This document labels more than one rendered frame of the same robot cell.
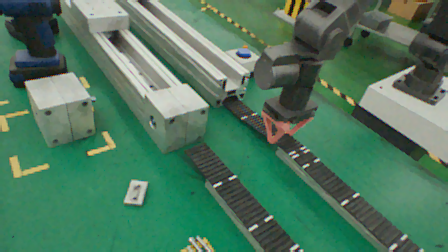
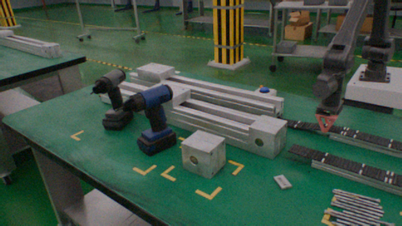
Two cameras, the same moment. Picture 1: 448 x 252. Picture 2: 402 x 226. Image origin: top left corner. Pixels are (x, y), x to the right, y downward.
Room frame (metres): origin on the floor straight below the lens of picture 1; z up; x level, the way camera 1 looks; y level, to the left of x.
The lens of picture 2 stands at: (-0.26, 0.44, 1.34)
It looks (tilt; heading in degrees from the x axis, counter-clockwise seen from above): 26 degrees down; 351
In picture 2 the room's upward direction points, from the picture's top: 3 degrees counter-clockwise
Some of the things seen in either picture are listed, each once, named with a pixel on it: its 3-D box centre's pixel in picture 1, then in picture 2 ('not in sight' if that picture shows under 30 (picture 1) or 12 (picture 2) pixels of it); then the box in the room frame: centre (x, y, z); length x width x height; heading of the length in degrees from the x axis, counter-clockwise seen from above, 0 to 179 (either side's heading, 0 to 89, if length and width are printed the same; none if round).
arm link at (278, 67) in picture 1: (294, 55); (331, 75); (0.52, -0.10, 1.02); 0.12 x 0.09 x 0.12; 125
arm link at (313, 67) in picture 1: (302, 68); (333, 81); (0.54, -0.13, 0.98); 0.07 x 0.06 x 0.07; 125
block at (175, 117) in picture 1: (180, 116); (269, 134); (0.52, 0.09, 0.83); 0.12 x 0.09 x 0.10; 133
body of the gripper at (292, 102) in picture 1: (295, 95); (331, 98); (0.54, -0.13, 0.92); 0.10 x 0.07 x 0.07; 133
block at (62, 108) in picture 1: (68, 107); (206, 151); (0.48, 0.31, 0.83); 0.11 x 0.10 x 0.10; 135
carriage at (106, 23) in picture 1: (99, 17); (167, 96); (0.84, 0.40, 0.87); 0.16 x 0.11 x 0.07; 43
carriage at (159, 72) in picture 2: not in sight; (156, 74); (1.15, 0.43, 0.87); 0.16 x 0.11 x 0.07; 43
